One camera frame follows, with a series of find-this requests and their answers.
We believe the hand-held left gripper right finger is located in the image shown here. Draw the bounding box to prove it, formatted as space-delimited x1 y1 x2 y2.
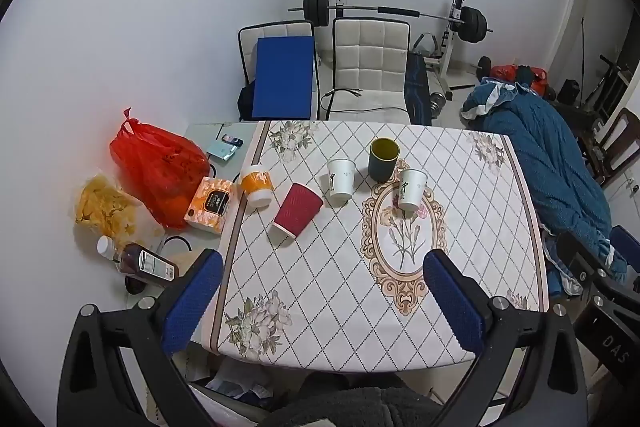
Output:
422 248 588 427

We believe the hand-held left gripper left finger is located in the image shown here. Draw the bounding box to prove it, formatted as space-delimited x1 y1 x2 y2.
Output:
56 248 226 427

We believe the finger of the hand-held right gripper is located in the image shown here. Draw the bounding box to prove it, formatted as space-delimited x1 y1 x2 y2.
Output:
556 231 613 283
611 226 640 269

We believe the white paper cup green print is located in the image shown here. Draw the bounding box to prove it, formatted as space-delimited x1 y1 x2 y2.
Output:
397 168 428 212

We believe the orange and white paper cup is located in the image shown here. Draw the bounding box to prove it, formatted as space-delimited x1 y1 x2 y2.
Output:
240 165 273 208

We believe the red ribbed paper cup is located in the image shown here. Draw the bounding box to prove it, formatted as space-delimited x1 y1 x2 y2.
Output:
272 183 324 240

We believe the dark green cup yellow inside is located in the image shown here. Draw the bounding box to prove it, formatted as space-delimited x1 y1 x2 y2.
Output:
368 138 400 184

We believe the plain white paper cup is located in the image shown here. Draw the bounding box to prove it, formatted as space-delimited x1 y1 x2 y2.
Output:
327 158 357 202

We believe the dark liquid bottle white cap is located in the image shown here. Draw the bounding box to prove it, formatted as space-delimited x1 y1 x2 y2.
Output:
96 237 179 283

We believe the pile of papers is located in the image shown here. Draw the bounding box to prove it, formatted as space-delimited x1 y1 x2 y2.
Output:
190 357 281 413

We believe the orange tissue box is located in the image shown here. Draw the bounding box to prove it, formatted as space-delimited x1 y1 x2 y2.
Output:
183 176 236 235

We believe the wooden chair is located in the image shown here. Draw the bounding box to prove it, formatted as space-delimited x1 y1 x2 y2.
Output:
575 107 640 188

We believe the blue knitted blanket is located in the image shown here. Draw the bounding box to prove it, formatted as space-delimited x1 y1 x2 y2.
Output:
460 77 628 298

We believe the clear bag of chips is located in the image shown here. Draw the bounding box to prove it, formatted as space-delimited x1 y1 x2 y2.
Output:
75 174 166 253

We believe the floral diamond pattern tablecloth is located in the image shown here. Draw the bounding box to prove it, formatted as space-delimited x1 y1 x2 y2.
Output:
210 119 551 364

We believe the red plastic bag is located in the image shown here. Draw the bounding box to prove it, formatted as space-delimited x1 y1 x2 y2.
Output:
110 108 211 230

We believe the person's dark fleece clothing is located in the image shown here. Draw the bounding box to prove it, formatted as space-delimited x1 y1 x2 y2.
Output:
260 372 446 427

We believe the light blue small box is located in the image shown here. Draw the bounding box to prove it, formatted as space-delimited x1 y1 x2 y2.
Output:
206 142 237 162

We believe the black speaker box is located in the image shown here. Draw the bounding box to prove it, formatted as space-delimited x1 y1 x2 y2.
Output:
556 78 581 105

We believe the metal dumbbell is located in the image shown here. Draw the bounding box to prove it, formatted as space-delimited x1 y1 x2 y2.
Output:
429 92 454 115

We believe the black bag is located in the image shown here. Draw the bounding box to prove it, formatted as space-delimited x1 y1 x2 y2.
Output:
236 84 257 122

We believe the dark blue bench pad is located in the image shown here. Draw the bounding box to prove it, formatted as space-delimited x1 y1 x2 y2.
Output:
404 52 432 125

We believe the blue flat board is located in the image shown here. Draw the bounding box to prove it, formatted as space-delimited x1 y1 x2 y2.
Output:
251 36 316 120

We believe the barbell with black plates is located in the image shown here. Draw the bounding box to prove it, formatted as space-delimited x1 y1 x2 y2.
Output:
287 0 493 45

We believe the white quilted chair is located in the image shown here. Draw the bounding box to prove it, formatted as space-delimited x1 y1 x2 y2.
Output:
237 21 318 122
320 18 412 124

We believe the black cable loop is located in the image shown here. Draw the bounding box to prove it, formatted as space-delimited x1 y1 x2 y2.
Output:
161 234 193 254

